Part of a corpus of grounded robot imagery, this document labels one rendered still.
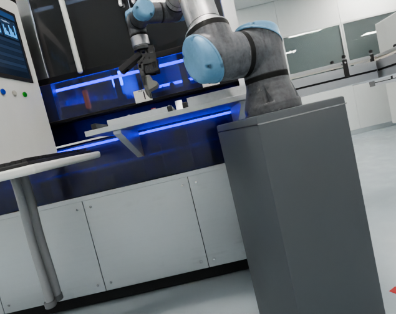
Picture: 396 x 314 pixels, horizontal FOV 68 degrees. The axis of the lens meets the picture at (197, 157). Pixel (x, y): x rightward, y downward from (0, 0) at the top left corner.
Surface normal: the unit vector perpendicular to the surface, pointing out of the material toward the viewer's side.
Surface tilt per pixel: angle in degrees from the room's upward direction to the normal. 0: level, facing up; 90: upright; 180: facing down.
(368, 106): 90
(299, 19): 90
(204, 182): 90
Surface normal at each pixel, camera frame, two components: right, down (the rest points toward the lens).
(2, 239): 0.00, 0.08
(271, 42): 0.40, -0.03
